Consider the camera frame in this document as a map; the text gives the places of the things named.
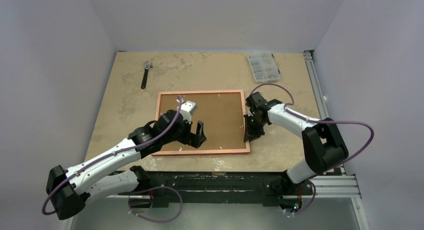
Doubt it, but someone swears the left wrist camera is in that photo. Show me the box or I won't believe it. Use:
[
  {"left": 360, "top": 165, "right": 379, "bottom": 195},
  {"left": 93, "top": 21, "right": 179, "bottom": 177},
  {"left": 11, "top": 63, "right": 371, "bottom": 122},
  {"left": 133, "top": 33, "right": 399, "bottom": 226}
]
[{"left": 178, "top": 101, "right": 198, "bottom": 123}]

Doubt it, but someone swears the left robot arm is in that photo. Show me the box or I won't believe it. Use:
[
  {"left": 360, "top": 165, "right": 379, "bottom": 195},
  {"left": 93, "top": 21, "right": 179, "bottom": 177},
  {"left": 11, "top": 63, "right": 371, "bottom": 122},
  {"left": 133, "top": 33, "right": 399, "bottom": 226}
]
[{"left": 41, "top": 108, "right": 207, "bottom": 220}]

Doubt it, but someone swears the red picture frame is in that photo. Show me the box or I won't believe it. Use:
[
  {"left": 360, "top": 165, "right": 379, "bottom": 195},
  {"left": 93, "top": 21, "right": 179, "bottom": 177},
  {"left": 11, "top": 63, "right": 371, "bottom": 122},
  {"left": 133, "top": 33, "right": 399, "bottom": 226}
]
[{"left": 150, "top": 89, "right": 251, "bottom": 157}]

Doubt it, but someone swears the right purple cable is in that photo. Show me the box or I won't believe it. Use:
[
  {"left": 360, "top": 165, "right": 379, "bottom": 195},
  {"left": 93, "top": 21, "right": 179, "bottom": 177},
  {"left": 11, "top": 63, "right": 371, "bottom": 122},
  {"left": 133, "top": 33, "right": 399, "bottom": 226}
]
[{"left": 248, "top": 83, "right": 376, "bottom": 217}]

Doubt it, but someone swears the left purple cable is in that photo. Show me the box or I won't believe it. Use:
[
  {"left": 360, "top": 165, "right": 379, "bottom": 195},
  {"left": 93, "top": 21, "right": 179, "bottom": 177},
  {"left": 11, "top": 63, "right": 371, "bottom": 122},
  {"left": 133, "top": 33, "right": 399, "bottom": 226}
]
[{"left": 41, "top": 94, "right": 184, "bottom": 224}]

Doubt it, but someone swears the black adjustable wrench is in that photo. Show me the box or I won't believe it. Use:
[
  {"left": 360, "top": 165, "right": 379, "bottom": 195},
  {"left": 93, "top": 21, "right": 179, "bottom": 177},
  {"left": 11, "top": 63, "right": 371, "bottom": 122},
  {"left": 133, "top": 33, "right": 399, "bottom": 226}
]
[{"left": 140, "top": 60, "right": 153, "bottom": 89}]

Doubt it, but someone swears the purple cable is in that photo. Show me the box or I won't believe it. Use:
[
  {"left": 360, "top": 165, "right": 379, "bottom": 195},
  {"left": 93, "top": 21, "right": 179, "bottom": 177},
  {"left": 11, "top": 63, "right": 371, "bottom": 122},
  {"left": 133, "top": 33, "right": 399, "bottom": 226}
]
[
  {"left": 248, "top": 83, "right": 376, "bottom": 217},
  {"left": 41, "top": 94, "right": 184, "bottom": 224}
]

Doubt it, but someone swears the clear plastic screw box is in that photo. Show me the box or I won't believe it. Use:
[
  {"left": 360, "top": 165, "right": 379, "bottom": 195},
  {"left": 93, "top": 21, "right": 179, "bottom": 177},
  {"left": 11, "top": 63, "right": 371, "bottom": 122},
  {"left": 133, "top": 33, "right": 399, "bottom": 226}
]
[{"left": 247, "top": 52, "right": 281, "bottom": 83}]

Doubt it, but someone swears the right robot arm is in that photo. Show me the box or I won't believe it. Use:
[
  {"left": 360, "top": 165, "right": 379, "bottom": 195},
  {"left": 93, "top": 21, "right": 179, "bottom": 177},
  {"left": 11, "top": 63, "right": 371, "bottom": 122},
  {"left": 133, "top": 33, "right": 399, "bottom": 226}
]
[{"left": 243, "top": 92, "right": 349, "bottom": 194}]

